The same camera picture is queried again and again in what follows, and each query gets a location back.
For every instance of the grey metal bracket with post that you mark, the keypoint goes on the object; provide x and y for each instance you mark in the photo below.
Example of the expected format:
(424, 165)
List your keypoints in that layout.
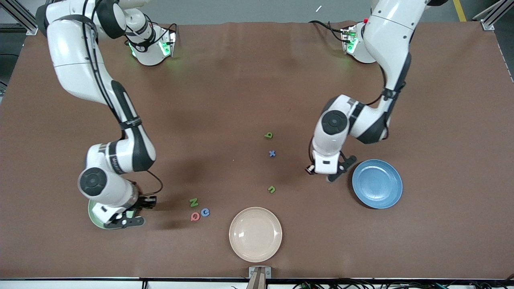
(260, 275)

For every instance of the light green round plate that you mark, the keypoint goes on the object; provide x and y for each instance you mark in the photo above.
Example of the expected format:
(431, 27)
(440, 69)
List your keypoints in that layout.
(94, 214)

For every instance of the cream round plate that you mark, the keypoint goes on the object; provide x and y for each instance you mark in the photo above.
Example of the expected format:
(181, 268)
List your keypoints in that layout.
(255, 235)

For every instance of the pink capital letter Q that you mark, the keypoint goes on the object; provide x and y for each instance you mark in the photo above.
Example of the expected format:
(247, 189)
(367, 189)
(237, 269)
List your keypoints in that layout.
(192, 217)

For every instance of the blue round plate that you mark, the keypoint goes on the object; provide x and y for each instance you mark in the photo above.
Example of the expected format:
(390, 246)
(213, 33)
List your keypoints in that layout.
(377, 184)

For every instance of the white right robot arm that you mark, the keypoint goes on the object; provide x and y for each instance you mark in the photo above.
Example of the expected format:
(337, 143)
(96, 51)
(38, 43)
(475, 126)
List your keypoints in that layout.
(72, 48)

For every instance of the brown table cover sheet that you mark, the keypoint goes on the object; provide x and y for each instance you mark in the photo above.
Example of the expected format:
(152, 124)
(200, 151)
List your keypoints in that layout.
(241, 92)

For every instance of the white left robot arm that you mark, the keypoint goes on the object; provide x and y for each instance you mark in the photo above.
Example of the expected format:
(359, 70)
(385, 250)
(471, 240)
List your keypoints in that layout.
(389, 36)

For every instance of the blue capital letter C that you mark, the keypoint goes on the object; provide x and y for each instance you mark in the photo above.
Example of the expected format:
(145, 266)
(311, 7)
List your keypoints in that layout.
(202, 212)

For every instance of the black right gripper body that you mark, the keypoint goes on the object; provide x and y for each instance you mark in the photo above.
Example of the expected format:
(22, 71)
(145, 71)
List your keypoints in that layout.
(141, 200)

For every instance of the green lowercase letter b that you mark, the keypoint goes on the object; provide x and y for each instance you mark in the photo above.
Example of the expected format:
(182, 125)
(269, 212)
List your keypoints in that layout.
(269, 135)

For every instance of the aluminium frame profile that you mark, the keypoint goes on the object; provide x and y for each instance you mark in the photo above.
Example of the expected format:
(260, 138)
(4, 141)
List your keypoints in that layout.
(20, 16)
(492, 16)

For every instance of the green lowercase letter u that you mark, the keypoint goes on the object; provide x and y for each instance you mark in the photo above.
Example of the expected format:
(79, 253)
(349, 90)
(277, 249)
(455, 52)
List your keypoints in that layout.
(272, 189)

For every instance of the green capital letter N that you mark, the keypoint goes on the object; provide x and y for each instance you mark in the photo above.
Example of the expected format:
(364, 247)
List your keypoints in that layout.
(194, 202)

